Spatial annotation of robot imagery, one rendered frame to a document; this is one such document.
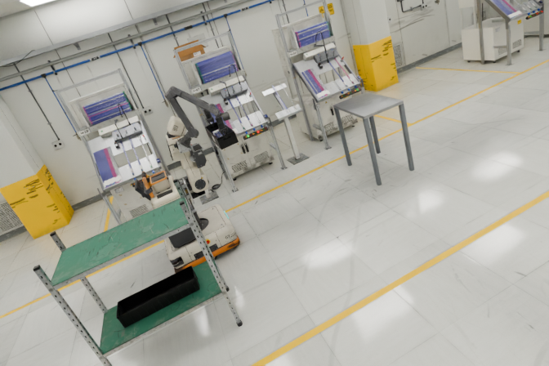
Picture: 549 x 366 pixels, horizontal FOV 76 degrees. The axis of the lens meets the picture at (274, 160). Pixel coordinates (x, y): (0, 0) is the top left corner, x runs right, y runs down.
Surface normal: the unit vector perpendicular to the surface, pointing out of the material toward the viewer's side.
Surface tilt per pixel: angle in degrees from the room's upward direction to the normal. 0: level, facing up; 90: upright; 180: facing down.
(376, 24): 90
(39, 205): 90
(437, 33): 90
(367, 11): 90
